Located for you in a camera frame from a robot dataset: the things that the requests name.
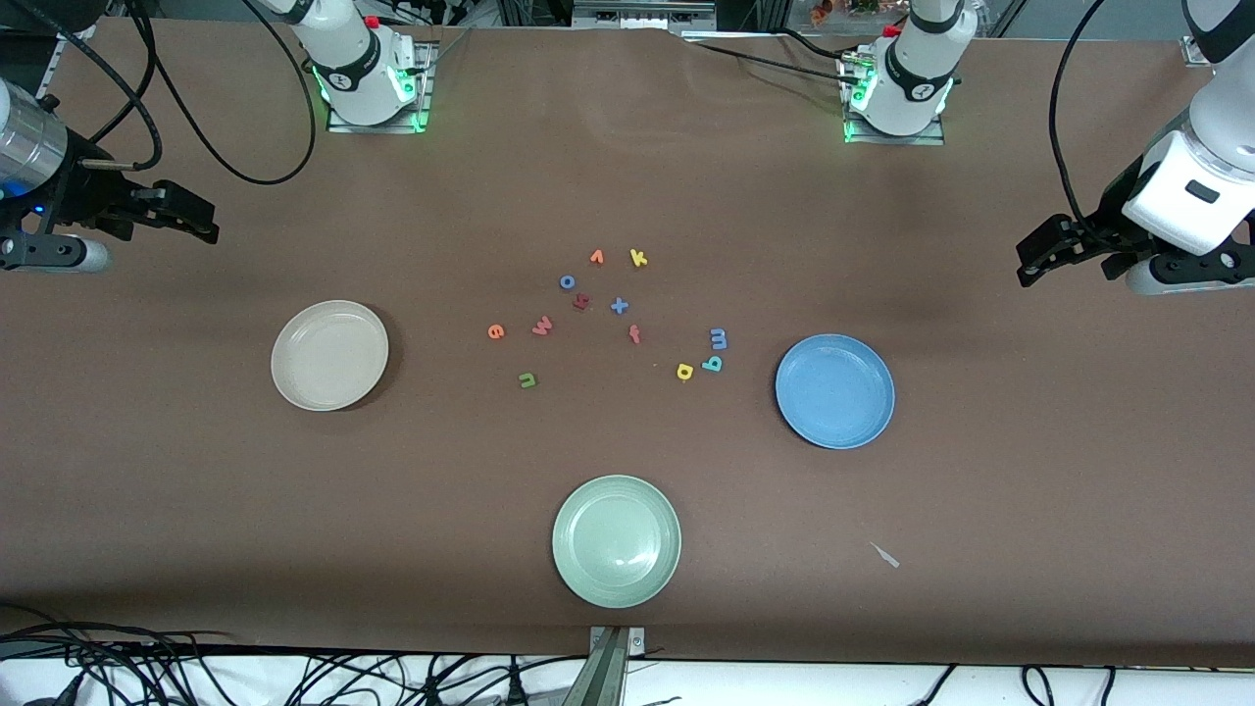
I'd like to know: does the beige brown plate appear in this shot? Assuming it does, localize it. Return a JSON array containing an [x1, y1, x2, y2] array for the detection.
[[271, 299, 390, 413]]

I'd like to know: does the blue plate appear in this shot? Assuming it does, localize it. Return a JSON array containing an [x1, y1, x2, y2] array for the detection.
[[775, 333, 896, 451]]

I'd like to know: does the brown table mat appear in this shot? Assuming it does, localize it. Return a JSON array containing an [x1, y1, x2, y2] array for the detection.
[[0, 17, 1255, 670]]

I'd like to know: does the pale green plate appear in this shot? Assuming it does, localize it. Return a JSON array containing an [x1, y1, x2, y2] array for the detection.
[[551, 475, 682, 610]]

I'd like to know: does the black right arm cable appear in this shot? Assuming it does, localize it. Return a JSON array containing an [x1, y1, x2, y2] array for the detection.
[[5, 0, 318, 186]]

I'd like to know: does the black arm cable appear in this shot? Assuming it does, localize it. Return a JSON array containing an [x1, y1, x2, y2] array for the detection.
[[5, 0, 318, 186], [1047, 0, 1114, 241]]

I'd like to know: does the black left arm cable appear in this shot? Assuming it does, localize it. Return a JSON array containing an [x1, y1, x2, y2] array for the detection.
[[1047, 0, 1114, 241]]

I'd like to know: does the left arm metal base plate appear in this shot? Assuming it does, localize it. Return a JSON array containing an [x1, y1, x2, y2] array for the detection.
[[841, 49, 948, 147]]

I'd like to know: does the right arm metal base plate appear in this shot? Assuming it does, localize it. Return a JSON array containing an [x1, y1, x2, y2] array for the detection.
[[326, 43, 435, 135]]

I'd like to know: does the black cable on mat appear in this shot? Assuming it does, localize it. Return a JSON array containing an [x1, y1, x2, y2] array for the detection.
[[773, 27, 858, 64], [681, 35, 858, 83]]

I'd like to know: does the aluminium frame crossbar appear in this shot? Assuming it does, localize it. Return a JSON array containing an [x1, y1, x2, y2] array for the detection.
[[572, 0, 720, 33]]

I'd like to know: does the black floor cable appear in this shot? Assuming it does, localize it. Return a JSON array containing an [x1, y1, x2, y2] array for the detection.
[[0, 603, 238, 706], [392, 651, 464, 706], [488, 653, 552, 706]]

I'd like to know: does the aluminium camera post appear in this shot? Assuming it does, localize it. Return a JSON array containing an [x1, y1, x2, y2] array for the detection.
[[563, 625, 648, 706]]

